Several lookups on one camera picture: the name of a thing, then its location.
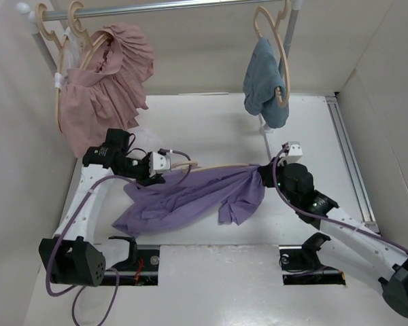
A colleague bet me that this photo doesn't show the purple t shirt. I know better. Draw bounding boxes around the purple t shirt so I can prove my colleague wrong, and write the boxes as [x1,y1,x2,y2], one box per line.
[112,165,265,237]

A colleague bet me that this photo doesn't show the wooden hanger with blue garment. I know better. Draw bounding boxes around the wooden hanger with blue garment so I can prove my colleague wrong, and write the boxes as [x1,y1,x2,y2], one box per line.
[253,3,290,108]

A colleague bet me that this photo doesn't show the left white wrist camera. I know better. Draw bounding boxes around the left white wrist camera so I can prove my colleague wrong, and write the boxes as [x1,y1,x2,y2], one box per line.
[149,151,171,174]

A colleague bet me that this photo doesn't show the wooden hanger with pink dress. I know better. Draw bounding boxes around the wooden hanger with pink dress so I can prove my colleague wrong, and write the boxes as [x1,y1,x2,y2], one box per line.
[67,1,112,69]

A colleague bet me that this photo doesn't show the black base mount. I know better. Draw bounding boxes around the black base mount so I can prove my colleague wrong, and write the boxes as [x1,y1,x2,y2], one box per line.
[95,236,160,287]
[279,232,346,286]

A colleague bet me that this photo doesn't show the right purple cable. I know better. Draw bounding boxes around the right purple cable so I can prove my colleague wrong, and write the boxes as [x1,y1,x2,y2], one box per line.
[271,144,408,259]

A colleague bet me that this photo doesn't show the blue garment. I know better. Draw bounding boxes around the blue garment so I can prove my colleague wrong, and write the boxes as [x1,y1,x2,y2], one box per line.
[243,37,289,129]

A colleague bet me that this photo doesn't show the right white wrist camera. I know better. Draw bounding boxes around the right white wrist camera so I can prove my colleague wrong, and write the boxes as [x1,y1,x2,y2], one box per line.
[279,141,303,166]

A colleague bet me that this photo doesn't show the aluminium rail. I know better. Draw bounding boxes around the aluminium rail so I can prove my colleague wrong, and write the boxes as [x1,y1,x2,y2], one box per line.
[325,96,381,235]

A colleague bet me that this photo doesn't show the white clothes rack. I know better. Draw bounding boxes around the white clothes rack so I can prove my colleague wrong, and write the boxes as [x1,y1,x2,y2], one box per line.
[15,0,303,160]

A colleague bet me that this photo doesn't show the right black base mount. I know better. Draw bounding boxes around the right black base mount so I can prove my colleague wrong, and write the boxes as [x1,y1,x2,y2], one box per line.
[279,232,346,286]

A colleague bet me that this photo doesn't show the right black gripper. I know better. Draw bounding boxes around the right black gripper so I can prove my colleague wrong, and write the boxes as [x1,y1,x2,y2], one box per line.
[260,156,299,206]

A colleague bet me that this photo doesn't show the pink dress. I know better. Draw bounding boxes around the pink dress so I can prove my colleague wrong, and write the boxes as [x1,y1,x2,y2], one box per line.
[59,22,154,158]

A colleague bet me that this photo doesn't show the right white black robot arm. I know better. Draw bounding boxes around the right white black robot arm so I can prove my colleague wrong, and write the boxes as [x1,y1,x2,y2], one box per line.
[258,162,408,319]

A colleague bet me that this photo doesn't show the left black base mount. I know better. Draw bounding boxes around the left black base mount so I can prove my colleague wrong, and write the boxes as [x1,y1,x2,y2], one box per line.
[95,236,160,287]

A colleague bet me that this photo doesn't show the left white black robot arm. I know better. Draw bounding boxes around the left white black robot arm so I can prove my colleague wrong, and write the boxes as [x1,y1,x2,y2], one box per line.
[39,128,171,288]

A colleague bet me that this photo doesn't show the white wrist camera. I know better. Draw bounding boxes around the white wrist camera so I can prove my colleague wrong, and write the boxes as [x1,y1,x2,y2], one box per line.
[279,141,303,166]
[149,151,171,174]

